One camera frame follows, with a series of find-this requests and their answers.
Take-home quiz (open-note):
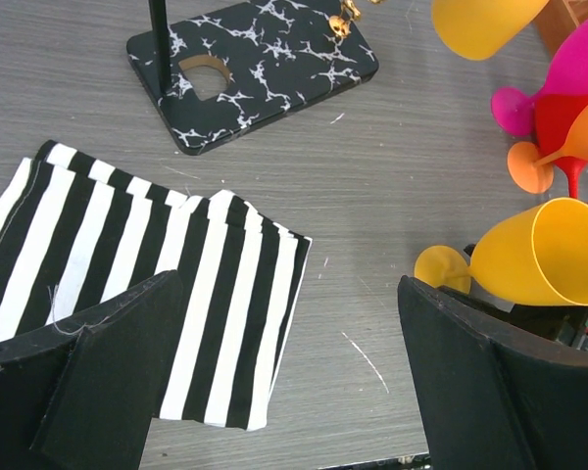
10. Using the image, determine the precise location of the gold wine glass rack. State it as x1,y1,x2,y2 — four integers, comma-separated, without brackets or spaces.
126,1,379,155

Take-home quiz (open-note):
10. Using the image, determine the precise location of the orange plastic wine glass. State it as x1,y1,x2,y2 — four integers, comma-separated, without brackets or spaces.
507,106,588,194

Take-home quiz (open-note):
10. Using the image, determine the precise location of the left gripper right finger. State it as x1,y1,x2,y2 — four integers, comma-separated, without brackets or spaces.
397,276,588,469

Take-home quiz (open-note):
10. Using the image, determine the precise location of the black white striped cloth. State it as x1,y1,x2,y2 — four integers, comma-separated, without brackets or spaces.
0,139,314,433

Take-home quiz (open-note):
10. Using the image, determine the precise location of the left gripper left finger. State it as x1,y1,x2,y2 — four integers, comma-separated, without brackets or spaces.
0,271,183,469

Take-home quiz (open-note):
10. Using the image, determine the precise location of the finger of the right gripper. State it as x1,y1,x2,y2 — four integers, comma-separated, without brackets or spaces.
440,287,588,350

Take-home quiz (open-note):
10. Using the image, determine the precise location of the pink plastic wine glass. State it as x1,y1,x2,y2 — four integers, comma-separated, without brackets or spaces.
490,20,588,136

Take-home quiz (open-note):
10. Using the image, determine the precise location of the red plastic wine glass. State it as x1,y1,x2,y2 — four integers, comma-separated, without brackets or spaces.
534,94,588,199

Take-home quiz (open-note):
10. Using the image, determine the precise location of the yellow plastic wine glass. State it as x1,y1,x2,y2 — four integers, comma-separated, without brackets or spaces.
431,0,548,61

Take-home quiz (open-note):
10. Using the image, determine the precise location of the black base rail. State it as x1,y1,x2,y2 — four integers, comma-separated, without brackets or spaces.
319,452,433,470

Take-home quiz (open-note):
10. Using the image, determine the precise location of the orange compartment tray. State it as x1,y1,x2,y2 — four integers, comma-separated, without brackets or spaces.
533,0,588,56

